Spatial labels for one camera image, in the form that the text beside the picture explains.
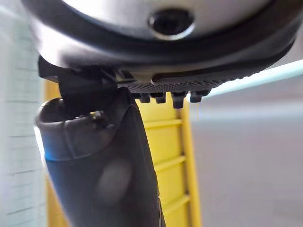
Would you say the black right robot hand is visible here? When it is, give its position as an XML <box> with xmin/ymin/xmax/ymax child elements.
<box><xmin>21</xmin><ymin>0</ymin><xmax>303</xmax><ymax>227</ymax></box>

